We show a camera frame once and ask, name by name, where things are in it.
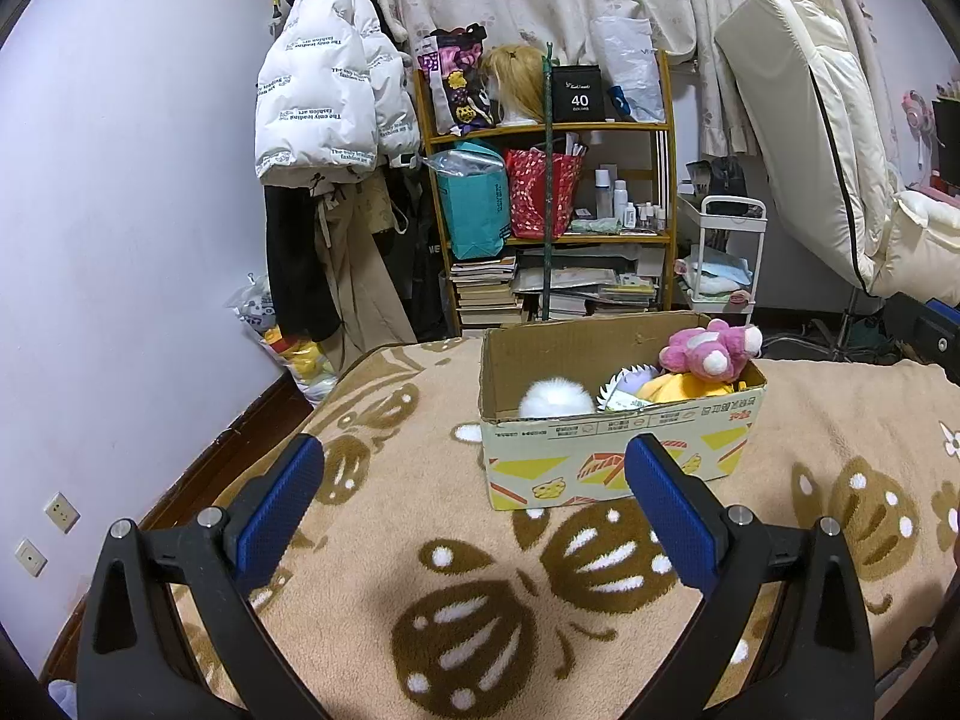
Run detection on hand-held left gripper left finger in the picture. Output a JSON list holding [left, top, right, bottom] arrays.
[[75, 433, 331, 720]]

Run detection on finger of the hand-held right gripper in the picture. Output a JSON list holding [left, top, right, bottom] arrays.
[[883, 292, 960, 385]]

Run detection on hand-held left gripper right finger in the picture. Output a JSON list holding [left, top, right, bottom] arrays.
[[624, 433, 877, 720]]

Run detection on printed cardboard box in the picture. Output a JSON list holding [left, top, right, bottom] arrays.
[[478, 311, 770, 512]]

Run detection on pale yellow plush toy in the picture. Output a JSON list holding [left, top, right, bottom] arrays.
[[639, 371, 737, 404]]

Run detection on purple white packet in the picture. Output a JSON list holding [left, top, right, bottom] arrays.
[[598, 364, 662, 412]]

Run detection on white fluffy plush toy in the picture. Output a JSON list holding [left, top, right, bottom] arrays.
[[517, 380, 599, 421]]

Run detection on pink plush bear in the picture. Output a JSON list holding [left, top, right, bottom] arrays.
[[658, 319, 764, 381]]

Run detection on plastic bag of toys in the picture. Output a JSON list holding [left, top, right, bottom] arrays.
[[225, 274, 342, 402]]

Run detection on beige printed blanket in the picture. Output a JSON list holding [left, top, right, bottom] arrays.
[[169, 337, 960, 720]]

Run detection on folded light blue cloth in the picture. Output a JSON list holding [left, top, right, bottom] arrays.
[[675, 253, 755, 297]]

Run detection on pink headphones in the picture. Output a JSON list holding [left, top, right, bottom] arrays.
[[902, 88, 942, 140]]

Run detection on white trolley cart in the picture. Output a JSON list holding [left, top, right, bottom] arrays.
[[675, 195, 770, 320]]

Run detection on cream recliner chair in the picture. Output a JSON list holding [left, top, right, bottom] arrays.
[[712, 0, 960, 308]]

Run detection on black coat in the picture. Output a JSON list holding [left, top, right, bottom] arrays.
[[262, 180, 342, 342]]

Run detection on beige trench coat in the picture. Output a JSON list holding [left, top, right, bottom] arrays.
[[311, 176, 419, 372]]

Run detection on stack of books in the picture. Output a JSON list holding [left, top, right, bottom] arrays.
[[448, 255, 668, 337]]

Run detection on row of cosmetic bottles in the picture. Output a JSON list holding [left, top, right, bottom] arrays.
[[592, 169, 668, 233]]

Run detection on wooden shelf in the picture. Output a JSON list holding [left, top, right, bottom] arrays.
[[414, 49, 680, 338]]

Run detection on red patterned bag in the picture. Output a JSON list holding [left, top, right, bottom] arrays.
[[504, 146, 586, 241]]

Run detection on green pole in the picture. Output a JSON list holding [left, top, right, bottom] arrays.
[[541, 41, 560, 325]]

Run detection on teal shopping bag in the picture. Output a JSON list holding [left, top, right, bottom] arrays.
[[424, 141, 511, 262]]

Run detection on white plastic bag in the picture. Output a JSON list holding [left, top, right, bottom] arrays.
[[589, 15, 668, 125]]

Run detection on black box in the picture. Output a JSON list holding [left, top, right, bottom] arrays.
[[551, 64, 605, 121]]

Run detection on white puffer jacket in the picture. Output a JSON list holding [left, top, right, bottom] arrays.
[[253, 0, 419, 185]]

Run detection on printed tote bag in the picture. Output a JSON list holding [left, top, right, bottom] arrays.
[[415, 24, 497, 137]]

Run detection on blonde wig mannequin head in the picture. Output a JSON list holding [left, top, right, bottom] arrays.
[[480, 43, 550, 127]]

